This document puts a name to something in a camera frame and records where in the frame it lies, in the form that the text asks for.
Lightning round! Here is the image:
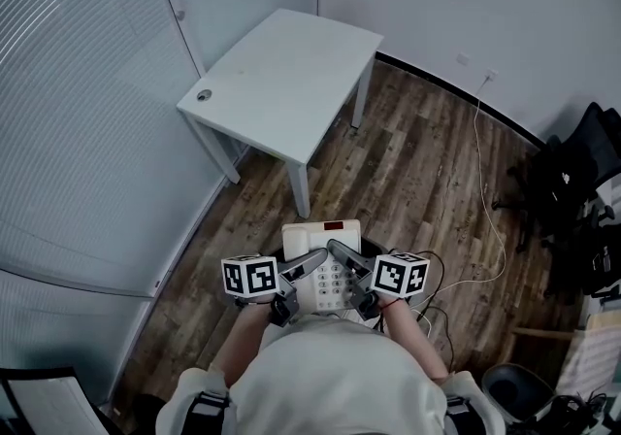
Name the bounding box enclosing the white paper sheet stack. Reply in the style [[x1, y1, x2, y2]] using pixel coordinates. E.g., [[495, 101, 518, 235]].
[[556, 311, 621, 399]]

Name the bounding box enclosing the black framed white board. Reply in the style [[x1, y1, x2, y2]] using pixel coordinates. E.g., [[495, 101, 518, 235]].
[[0, 366, 107, 435]]

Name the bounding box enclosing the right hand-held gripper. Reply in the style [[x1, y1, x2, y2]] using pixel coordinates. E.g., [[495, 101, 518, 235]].
[[327, 238, 431, 322]]

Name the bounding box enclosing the grey black chair seat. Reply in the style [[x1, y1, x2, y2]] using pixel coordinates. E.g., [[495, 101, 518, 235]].
[[481, 363, 558, 425]]

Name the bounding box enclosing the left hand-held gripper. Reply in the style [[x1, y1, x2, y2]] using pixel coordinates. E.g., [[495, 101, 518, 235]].
[[221, 248, 330, 327]]

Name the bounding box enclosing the long white power cable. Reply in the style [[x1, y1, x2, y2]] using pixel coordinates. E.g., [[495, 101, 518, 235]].
[[411, 76, 508, 322]]

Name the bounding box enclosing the black equipment pile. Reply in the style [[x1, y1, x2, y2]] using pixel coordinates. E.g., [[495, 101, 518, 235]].
[[542, 209, 621, 301]]

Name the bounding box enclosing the person's white shirt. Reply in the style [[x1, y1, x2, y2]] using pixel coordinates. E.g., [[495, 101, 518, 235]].
[[154, 314, 506, 435]]

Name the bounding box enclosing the black floor cable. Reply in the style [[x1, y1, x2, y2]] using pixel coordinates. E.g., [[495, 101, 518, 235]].
[[409, 250, 457, 374]]

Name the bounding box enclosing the black mesh office chair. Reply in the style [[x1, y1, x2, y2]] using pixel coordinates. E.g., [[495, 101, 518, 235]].
[[491, 101, 621, 254]]

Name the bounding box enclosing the person's right forearm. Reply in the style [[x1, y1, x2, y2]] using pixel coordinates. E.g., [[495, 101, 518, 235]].
[[380, 295, 450, 385]]

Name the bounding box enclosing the white corded telephone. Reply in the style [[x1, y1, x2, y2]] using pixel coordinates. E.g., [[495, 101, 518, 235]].
[[281, 218, 364, 317]]

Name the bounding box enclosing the black grey shoulder strap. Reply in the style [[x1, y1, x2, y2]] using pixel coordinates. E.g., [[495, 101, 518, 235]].
[[443, 393, 486, 435], [186, 388, 232, 435]]

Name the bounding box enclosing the person's left forearm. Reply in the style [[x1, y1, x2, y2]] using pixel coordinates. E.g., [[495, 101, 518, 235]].
[[211, 299, 274, 388]]

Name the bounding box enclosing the wide white window blind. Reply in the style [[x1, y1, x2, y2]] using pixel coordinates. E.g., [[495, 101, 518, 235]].
[[0, 0, 229, 301]]

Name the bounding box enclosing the white rectangular table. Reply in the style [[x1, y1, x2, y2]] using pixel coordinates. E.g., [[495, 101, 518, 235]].
[[176, 8, 385, 219]]

